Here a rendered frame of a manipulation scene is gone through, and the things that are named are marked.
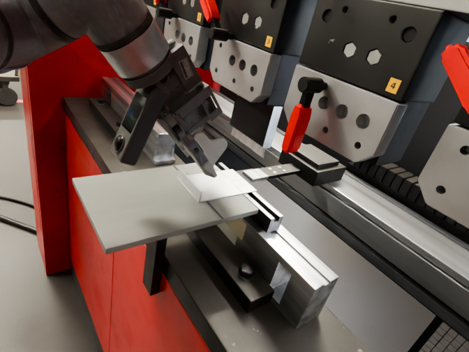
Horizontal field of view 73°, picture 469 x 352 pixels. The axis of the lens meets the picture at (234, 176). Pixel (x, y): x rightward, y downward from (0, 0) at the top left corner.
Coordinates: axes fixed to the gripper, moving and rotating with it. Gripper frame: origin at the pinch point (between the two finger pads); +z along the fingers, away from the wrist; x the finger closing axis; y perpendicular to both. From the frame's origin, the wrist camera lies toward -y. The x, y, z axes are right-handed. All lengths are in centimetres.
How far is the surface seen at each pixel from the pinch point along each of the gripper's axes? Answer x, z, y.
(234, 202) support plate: -5.8, 6.7, 0.5
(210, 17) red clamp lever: 6.8, -16.3, 15.9
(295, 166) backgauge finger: 1.1, 21.1, 18.4
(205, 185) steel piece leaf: 0.3, 5.0, -1.2
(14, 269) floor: 94, 63, -88
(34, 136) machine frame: 85, 15, -32
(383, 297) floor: -5, 173, 43
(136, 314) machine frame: 7.1, 31.0, -33.2
